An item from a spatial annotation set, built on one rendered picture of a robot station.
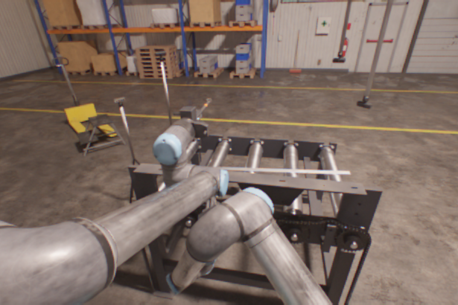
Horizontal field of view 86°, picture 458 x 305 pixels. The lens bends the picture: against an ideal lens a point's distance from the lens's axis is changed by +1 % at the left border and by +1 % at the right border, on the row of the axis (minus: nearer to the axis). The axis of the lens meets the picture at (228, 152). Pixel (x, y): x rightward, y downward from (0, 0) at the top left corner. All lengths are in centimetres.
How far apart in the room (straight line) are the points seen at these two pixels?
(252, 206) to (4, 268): 55
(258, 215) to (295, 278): 19
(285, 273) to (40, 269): 56
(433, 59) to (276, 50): 527
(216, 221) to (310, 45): 968
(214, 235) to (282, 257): 20
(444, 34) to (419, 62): 98
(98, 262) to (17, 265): 8
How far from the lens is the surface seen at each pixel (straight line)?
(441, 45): 1130
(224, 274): 189
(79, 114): 592
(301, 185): 125
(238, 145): 227
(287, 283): 76
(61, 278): 38
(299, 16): 1008
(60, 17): 1170
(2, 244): 40
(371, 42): 1050
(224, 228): 69
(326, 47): 1025
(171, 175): 84
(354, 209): 142
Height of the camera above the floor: 190
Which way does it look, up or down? 29 degrees down
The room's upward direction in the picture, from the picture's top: 1 degrees counter-clockwise
